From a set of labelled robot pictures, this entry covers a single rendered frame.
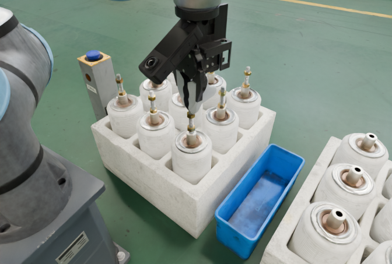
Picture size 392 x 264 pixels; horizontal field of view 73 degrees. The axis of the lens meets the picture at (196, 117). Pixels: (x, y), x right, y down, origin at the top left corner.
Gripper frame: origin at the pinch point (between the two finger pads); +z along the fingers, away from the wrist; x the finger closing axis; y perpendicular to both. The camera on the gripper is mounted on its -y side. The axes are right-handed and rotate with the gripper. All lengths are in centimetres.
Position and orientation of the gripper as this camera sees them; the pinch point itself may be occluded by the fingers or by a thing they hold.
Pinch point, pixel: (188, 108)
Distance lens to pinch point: 54.5
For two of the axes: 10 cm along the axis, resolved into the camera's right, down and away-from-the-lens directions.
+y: 8.1, -3.8, 4.5
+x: -5.9, -5.2, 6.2
